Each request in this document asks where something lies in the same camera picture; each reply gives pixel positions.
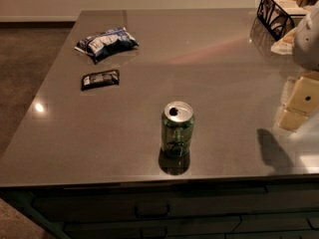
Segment lower drawer with handle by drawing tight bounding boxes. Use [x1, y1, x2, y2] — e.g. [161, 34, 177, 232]
[65, 214, 318, 239]

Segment black wire basket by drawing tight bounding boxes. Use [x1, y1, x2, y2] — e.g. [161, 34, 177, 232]
[257, 0, 306, 41]

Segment upper drawer with handle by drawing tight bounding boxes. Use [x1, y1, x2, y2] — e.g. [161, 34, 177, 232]
[33, 188, 319, 223]

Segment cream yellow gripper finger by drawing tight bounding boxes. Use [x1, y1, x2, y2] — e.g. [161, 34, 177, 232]
[277, 71, 319, 131]

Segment drawer with handle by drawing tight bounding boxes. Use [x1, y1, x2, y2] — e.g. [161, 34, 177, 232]
[33, 188, 319, 223]
[65, 214, 318, 239]

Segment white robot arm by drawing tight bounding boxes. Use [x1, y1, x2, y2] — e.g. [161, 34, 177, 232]
[277, 4, 319, 131]

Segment black rxbar chocolate wrapper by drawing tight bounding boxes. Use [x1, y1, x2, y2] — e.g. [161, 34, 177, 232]
[81, 70, 120, 91]

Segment blue white chip bag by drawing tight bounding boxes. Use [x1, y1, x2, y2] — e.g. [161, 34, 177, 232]
[75, 27, 139, 64]

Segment green soda can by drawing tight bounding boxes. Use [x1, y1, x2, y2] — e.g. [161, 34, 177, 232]
[161, 102, 194, 157]

